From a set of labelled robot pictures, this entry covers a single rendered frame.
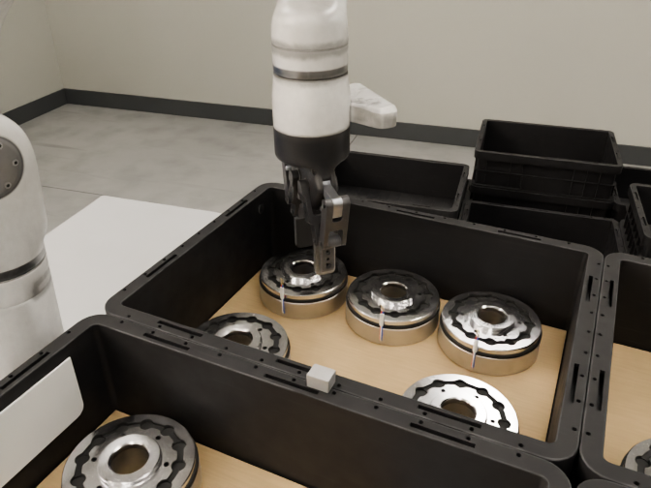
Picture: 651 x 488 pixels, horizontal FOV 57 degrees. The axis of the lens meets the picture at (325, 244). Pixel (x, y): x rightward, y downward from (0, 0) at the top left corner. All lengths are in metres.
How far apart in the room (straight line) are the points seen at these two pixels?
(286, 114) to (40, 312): 0.32
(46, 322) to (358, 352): 0.33
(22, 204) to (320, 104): 0.29
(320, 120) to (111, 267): 0.60
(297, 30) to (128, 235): 0.70
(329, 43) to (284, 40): 0.04
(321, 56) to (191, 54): 3.35
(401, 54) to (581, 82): 0.93
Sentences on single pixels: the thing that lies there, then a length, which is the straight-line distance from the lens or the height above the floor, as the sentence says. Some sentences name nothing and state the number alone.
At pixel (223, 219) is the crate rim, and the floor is 0.93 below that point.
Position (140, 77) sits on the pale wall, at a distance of 4.11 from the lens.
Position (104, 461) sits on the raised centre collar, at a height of 0.87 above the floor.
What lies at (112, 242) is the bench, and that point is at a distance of 1.15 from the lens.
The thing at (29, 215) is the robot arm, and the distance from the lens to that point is 0.63.
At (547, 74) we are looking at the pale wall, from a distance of 3.40.
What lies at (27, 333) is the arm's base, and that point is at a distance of 0.69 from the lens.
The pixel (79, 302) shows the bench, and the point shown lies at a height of 0.70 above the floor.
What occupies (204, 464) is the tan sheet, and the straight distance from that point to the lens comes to 0.55.
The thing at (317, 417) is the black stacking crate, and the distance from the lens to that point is 0.46.
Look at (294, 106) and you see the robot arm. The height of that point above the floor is 1.08.
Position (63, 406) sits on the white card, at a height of 0.88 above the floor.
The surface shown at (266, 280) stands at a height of 0.86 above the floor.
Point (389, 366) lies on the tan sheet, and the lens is 0.63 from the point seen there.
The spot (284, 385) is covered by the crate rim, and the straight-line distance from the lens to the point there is 0.46.
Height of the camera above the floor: 1.25
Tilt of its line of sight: 31 degrees down
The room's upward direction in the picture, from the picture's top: straight up
